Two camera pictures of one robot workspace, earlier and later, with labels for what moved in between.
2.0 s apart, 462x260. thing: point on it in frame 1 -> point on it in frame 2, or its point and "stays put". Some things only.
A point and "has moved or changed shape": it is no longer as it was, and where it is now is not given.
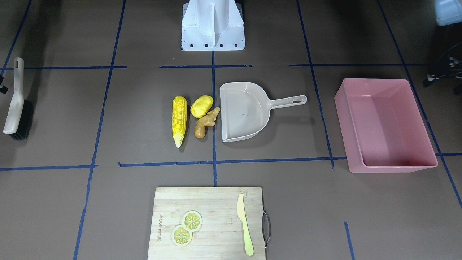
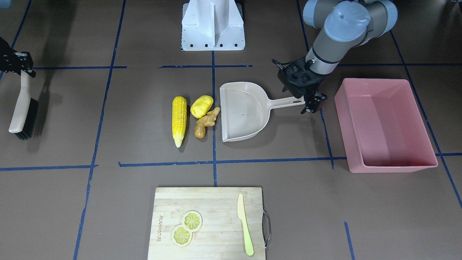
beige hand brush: (19, 122) has moved or changed shape
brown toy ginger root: (209, 120) stays put
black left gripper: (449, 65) -> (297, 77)
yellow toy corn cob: (179, 112) stays put
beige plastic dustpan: (245, 108) stays put
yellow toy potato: (201, 105) stays put
